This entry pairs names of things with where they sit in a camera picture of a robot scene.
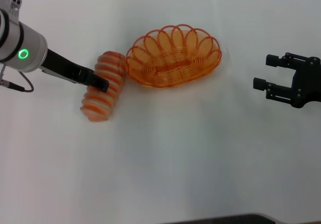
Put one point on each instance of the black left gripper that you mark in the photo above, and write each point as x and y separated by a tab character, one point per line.
66	68

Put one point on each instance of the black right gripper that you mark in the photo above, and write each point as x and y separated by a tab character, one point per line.
308	83

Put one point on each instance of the orange striped bread loaf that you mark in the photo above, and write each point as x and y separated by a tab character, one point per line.
110	68

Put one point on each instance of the orange woven plastic basket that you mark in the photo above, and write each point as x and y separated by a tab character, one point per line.
173	60

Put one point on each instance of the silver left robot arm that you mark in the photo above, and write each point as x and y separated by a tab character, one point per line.
22	45

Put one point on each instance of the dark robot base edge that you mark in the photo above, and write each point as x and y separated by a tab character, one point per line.
220	219

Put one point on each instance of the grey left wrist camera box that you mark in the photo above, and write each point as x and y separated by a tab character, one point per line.
13	6

